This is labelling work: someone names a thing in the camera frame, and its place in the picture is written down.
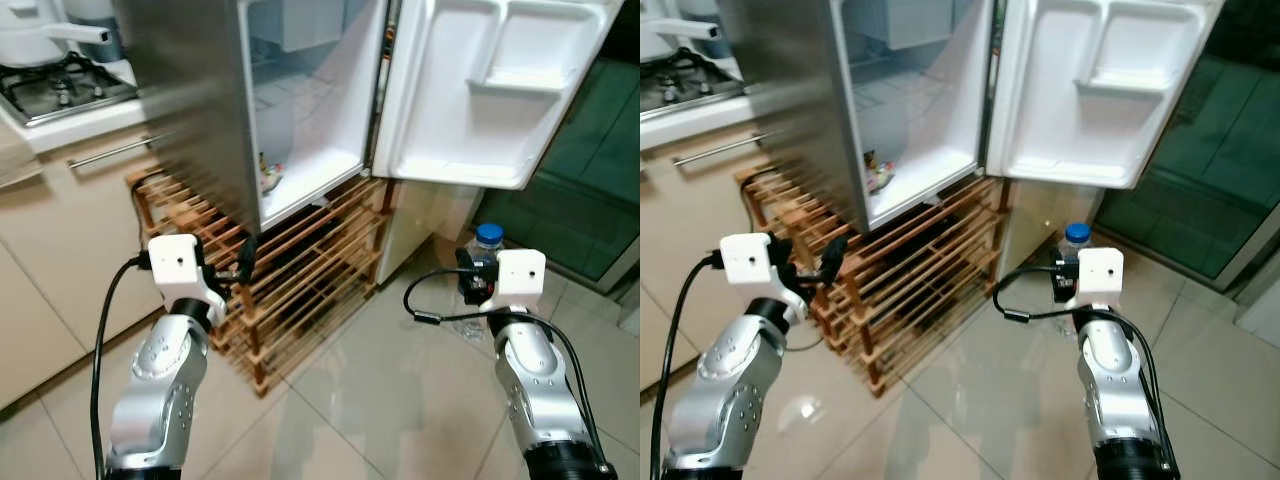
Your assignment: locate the cream kitchen cabinet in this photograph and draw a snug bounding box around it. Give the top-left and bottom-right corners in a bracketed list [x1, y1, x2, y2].
[0, 95, 181, 411]
[640, 90, 791, 401]

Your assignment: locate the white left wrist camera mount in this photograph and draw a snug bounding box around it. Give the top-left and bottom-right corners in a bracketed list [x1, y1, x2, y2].
[147, 235, 229, 326]
[720, 232, 806, 323]

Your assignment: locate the white fridge door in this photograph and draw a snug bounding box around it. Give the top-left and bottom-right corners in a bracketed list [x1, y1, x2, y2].
[985, 0, 1226, 191]
[372, 0, 626, 191]

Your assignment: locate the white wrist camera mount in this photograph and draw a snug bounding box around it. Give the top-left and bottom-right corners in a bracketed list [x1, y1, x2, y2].
[487, 249, 547, 319]
[720, 232, 806, 323]
[1072, 246, 1125, 313]
[147, 235, 229, 326]

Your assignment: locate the steel gas stove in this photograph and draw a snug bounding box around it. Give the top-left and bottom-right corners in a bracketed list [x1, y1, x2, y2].
[640, 45, 746, 121]
[0, 50, 139, 128]

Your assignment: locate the blue-capped water bottle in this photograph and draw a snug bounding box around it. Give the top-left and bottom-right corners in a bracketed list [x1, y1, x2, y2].
[455, 222, 504, 346]
[1055, 221, 1093, 336]

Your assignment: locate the translucent fridge drawer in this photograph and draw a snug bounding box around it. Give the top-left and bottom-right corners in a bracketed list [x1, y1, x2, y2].
[280, 0, 347, 51]
[880, 0, 966, 49]

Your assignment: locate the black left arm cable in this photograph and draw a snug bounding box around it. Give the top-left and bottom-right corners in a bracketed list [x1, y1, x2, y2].
[650, 252, 723, 480]
[90, 252, 151, 480]

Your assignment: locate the metal cabinet handle bar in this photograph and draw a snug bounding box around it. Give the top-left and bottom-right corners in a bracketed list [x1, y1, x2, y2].
[672, 128, 776, 166]
[68, 135, 161, 169]

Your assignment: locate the white pot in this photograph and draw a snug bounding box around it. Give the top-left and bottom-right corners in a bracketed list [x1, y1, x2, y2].
[640, 0, 723, 61]
[0, 0, 111, 69]

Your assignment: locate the grey metal fridge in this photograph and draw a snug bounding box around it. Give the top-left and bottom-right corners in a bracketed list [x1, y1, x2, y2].
[715, 0, 996, 233]
[110, 0, 391, 233]

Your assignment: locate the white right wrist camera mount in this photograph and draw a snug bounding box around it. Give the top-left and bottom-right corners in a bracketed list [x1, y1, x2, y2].
[487, 249, 547, 319]
[1072, 246, 1125, 313]

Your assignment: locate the wooden slatted rack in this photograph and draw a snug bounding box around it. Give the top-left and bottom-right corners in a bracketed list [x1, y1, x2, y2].
[738, 165, 1013, 399]
[125, 165, 399, 399]

